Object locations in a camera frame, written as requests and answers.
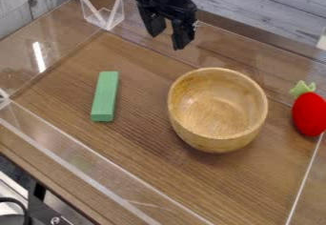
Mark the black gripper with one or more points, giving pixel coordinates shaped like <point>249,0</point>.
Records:
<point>180,11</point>

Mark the green rectangular block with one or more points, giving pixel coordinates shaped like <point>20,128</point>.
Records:
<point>105,94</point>

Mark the light wooden bowl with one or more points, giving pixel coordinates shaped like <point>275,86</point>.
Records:
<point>216,108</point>

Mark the red plush strawberry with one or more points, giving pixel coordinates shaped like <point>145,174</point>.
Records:
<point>308,109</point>

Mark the black metal table clamp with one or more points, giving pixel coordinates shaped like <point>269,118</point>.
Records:
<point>41,214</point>

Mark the clear acrylic corner bracket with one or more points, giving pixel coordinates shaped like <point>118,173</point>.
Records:
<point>102,18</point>

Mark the clear acrylic tray wall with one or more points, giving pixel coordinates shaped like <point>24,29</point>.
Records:
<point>109,195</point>

